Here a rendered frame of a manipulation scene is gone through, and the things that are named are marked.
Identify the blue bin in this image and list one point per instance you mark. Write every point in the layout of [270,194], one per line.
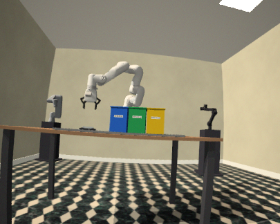
[119,119]

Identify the green open bin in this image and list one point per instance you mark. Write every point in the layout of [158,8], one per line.
[137,119]

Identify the yellow bin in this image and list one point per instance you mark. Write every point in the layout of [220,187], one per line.
[155,120]

